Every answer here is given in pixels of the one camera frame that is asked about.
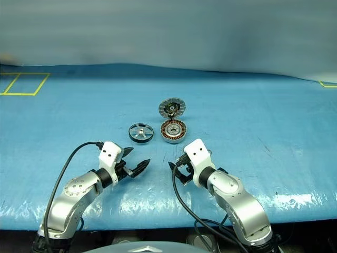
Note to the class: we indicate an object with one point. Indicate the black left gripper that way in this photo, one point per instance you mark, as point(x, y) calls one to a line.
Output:
point(121, 171)

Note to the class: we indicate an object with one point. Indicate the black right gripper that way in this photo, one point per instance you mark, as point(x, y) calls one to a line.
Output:
point(188, 171)

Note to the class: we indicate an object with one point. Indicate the black silver rotor ring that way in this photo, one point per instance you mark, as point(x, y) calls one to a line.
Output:
point(141, 133)

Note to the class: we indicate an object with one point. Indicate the silver stator with copper windings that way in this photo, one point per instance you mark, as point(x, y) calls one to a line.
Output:
point(173, 131)

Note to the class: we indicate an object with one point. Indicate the finned silver motor end cap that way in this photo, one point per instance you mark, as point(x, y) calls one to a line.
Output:
point(172, 107)

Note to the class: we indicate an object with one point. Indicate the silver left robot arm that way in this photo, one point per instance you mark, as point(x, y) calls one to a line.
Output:
point(73, 189)

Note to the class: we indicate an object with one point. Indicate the round grey disc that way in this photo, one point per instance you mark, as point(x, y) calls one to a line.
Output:
point(200, 241)

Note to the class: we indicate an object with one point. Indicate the blue plastic table cover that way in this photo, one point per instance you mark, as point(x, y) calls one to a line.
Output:
point(237, 118)

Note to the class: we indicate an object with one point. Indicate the grey robot chest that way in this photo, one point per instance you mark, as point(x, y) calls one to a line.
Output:
point(144, 249)

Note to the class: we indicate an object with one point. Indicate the yellow tape rectangle marking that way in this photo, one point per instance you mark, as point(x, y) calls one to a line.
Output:
point(39, 85)

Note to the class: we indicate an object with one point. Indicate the yellow tape corner marking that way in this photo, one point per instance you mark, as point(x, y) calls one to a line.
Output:
point(325, 85)

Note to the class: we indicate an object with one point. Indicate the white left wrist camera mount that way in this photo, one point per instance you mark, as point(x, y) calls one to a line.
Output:
point(109, 153)

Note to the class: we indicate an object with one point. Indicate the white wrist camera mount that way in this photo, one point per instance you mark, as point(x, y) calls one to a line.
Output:
point(197, 153)
point(109, 153)

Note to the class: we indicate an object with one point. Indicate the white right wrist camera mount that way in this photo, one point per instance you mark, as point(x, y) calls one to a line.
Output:
point(197, 153)

